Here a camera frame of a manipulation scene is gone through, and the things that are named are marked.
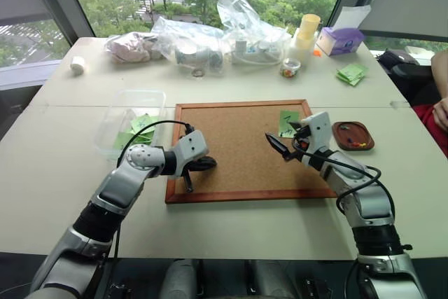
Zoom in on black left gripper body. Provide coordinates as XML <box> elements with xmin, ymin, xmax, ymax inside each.
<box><xmin>181</xmin><ymin>155</ymin><xmax>211</xmax><ymax>175</ymax></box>

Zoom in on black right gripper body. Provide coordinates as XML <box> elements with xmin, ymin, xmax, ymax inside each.
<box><xmin>284</xmin><ymin>125</ymin><xmax>312</xmax><ymax>162</ymax></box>

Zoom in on green note with writing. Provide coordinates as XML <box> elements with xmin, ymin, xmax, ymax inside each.
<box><xmin>278</xmin><ymin>109</ymin><xmax>302</xmax><ymax>139</ymax></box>

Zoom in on brown wooden tray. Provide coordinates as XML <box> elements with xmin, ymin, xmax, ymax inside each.
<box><xmin>331</xmin><ymin>120</ymin><xmax>376</xmax><ymax>153</ymax></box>

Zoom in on clear jar of pushpins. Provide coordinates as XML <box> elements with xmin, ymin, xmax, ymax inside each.
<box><xmin>279</xmin><ymin>57</ymin><xmax>302</xmax><ymax>79</ymax></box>

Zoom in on green sticky note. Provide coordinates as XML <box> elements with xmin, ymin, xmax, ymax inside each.
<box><xmin>129</xmin><ymin>113</ymin><xmax>157</xmax><ymax>136</ymax></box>
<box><xmin>112</xmin><ymin>130</ymin><xmax>155</xmax><ymax>152</ymax></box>

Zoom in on clear plastic box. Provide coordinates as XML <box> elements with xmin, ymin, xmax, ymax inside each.
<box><xmin>92</xmin><ymin>89</ymin><xmax>167</xmax><ymax>164</ymax></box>

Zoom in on purple tissue box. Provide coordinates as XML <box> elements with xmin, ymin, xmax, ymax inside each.
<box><xmin>315</xmin><ymin>26</ymin><xmax>366</xmax><ymax>57</ymax></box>

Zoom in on black box with buttons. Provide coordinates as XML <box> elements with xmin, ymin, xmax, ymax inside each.
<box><xmin>300</xmin><ymin>277</ymin><xmax>334</xmax><ymax>299</ymax></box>

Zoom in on person's bare hand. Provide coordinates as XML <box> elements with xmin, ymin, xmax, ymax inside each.
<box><xmin>432</xmin><ymin>97</ymin><xmax>448</xmax><ymax>124</ymax></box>

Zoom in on wood framed cork board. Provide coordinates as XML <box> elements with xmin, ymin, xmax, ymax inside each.
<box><xmin>164</xmin><ymin>99</ymin><xmax>339</xmax><ymax>204</ymax></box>

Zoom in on stack of green notes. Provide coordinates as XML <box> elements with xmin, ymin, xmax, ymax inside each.
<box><xmin>335</xmin><ymin>62</ymin><xmax>370</xmax><ymax>88</ymax></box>

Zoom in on grey rounded shape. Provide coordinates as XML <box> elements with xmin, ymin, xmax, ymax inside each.
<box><xmin>248</xmin><ymin>259</ymin><xmax>299</xmax><ymax>299</ymax></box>
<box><xmin>159</xmin><ymin>258</ymin><xmax>200</xmax><ymax>299</ymax></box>

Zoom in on yellow plastic cup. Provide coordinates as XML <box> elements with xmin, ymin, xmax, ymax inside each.
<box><xmin>297</xmin><ymin>13</ymin><xmax>323</xmax><ymax>41</ymax></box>

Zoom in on black office chair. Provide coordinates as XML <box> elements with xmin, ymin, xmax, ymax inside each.
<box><xmin>377</xmin><ymin>48</ymin><xmax>435</xmax><ymax>104</ymax></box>

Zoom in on clear bag with roll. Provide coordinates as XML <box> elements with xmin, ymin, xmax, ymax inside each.
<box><xmin>150</xmin><ymin>15</ymin><xmax>225</xmax><ymax>77</ymax></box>

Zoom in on white tissue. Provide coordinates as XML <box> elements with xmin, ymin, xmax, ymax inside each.
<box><xmin>338</xmin><ymin>4</ymin><xmax>372</xmax><ymax>31</ymax></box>

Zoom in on large clear plastic bag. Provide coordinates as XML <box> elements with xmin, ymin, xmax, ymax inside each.
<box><xmin>216</xmin><ymin>0</ymin><xmax>294</xmax><ymax>67</ymax></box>

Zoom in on person's red shorts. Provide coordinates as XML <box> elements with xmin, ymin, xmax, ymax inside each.
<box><xmin>412</xmin><ymin>104</ymin><xmax>448</xmax><ymax>159</ymax></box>

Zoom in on clear bag with pink cloth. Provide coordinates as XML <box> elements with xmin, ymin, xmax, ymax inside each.
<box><xmin>104</xmin><ymin>31</ymin><xmax>162</xmax><ymax>64</ymax></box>

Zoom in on white tape roll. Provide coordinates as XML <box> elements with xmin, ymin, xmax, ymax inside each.
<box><xmin>69</xmin><ymin>55</ymin><xmax>87</xmax><ymax>77</ymax></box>

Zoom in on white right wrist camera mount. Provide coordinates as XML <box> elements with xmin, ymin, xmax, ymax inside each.
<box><xmin>300</xmin><ymin>111</ymin><xmax>333</xmax><ymax>167</ymax></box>

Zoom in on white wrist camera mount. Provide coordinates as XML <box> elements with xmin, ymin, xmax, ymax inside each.
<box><xmin>300</xmin><ymin>111</ymin><xmax>333</xmax><ymax>167</ymax></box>
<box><xmin>170</xmin><ymin>130</ymin><xmax>210</xmax><ymax>176</ymax></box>

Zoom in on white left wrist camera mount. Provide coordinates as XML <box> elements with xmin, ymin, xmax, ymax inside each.
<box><xmin>170</xmin><ymin>130</ymin><xmax>210</xmax><ymax>176</ymax></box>

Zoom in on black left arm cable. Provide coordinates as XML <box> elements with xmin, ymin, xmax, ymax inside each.
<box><xmin>114</xmin><ymin>120</ymin><xmax>195</xmax><ymax>170</ymax></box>

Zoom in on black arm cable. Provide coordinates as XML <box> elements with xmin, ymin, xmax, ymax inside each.
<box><xmin>291</xmin><ymin>137</ymin><xmax>383</xmax><ymax>214</ymax></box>
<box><xmin>114</xmin><ymin>120</ymin><xmax>195</xmax><ymax>170</ymax></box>

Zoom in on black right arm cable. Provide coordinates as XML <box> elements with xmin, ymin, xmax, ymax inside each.
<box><xmin>291</xmin><ymin>137</ymin><xmax>383</xmax><ymax>214</ymax></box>

